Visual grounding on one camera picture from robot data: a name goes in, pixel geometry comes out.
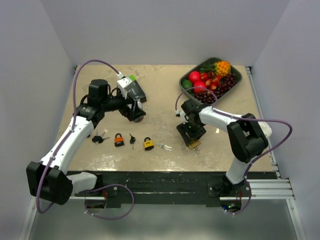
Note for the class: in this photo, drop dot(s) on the green leafy sprig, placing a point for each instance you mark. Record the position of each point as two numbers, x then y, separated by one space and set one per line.
207 67

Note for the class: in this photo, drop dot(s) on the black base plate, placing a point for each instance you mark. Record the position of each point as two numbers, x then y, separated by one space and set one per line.
162 188

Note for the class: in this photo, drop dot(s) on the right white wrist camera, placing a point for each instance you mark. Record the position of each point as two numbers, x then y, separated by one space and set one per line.
177 113

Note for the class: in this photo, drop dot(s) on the silver pull-tab tin can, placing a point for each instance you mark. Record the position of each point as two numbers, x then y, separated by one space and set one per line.
139 113

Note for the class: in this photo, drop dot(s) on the orange padlock key bunch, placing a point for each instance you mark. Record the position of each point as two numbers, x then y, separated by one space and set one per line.
132 141

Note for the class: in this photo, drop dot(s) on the dark red grape bunch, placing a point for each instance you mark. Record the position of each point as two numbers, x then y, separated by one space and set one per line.
227 83

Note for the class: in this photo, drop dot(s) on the white paper roll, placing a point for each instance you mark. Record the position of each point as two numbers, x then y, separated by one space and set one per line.
266 129

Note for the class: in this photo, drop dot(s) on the red apple upper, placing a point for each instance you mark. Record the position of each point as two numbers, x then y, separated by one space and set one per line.
195 76

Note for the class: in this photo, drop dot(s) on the Gillette razor box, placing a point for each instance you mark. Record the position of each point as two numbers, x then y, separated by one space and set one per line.
136 91

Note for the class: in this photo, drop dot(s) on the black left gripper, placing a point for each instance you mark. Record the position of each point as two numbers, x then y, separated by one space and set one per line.
132 113

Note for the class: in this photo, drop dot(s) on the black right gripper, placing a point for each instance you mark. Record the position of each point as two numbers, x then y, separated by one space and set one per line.
182 129

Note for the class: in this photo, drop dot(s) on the green lime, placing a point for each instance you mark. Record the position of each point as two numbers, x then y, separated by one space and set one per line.
186 84

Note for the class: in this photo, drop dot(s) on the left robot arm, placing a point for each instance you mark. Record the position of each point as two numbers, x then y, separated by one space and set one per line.
47 178

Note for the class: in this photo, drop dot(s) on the black-headed key bunch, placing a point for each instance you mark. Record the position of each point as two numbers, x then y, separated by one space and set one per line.
99 138

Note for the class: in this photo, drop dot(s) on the orange black padlock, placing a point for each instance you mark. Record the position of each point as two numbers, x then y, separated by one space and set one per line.
118 140

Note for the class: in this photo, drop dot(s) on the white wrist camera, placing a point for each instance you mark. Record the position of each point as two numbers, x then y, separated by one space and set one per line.
123 85
177 113

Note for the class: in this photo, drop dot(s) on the silver key bunch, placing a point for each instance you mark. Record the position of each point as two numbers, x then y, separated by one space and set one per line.
165 147

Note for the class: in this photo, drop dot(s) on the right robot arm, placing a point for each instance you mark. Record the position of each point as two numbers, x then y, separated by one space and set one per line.
247 136

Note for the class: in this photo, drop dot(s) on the orange yellow pineapple toy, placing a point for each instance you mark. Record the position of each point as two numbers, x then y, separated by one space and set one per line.
222 68

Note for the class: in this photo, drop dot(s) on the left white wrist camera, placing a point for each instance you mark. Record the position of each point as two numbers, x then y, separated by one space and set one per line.
123 85

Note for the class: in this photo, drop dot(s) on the red yellow cherries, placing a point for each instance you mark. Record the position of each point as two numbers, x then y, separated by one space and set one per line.
211 80

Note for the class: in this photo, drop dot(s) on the red apple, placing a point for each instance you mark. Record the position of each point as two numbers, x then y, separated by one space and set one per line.
199 87
195 76

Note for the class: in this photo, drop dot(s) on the brass padlock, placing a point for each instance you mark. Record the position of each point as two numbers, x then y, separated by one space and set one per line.
194 144

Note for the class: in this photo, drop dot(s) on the red apple lower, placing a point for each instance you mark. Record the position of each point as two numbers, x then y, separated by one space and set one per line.
199 87

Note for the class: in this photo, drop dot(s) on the grey fruit tray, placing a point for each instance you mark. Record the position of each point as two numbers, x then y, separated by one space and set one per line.
190 93

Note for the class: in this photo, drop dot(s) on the yellow black padlock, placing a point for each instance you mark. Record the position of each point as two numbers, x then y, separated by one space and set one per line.
148 144

